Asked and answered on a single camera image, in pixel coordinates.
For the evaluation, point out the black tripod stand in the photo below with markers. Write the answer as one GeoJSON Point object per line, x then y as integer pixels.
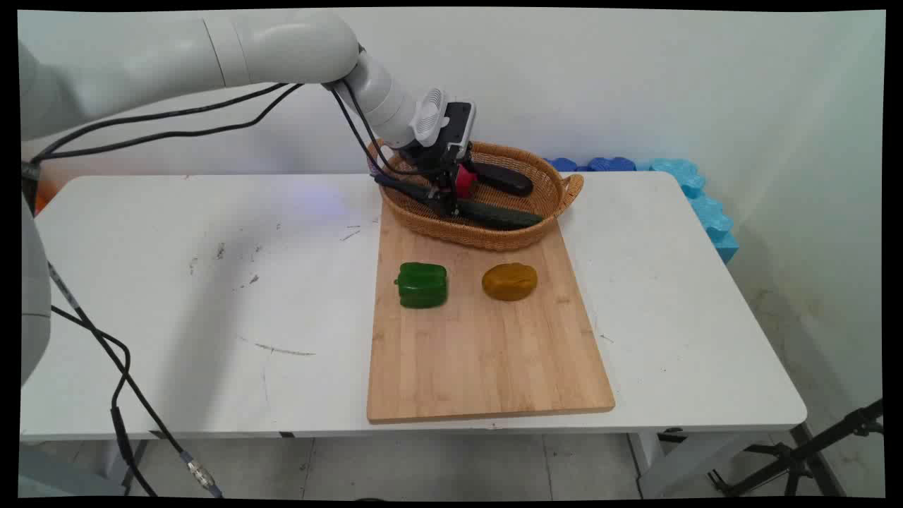
{"type": "Point", "coordinates": [804, 451]}

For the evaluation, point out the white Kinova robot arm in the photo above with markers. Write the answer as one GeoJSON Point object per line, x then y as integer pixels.
{"type": "Point", "coordinates": [282, 42]}

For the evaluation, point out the green toy cucumber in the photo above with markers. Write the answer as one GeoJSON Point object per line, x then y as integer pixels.
{"type": "Point", "coordinates": [501, 214]}

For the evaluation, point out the yellow toy potato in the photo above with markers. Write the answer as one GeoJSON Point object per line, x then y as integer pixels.
{"type": "Point", "coordinates": [509, 281]}

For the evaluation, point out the white table leg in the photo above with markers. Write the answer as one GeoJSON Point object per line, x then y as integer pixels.
{"type": "Point", "coordinates": [684, 458]}

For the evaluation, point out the dark blue foam block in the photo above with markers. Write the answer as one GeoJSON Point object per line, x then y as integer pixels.
{"type": "Point", "coordinates": [607, 164]}

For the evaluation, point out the woven wicker basket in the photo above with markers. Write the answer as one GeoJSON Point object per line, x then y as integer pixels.
{"type": "Point", "coordinates": [508, 233]}

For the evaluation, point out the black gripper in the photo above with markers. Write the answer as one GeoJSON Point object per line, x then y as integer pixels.
{"type": "Point", "coordinates": [432, 156]}

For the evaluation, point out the dark purple toy eggplant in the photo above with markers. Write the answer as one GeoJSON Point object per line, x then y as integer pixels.
{"type": "Point", "coordinates": [504, 179]}

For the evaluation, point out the red toy pepper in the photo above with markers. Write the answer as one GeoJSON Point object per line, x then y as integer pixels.
{"type": "Point", "coordinates": [465, 182]}

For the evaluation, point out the bamboo cutting board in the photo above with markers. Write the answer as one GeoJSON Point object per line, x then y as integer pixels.
{"type": "Point", "coordinates": [487, 353]}

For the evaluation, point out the green toy bell pepper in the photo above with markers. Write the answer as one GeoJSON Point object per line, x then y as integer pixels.
{"type": "Point", "coordinates": [422, 284]}

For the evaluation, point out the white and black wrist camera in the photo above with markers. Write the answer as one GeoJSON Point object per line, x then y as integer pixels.
{"type": "Point", "coordinates": [441, 118]}

